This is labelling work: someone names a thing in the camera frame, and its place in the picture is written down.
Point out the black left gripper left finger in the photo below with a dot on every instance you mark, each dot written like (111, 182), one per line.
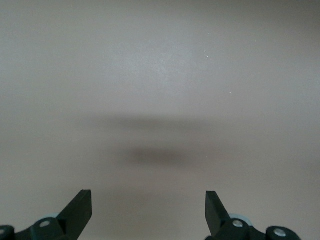
(65, 225)

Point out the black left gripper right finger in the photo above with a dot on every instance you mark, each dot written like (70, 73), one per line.
(225, 228)

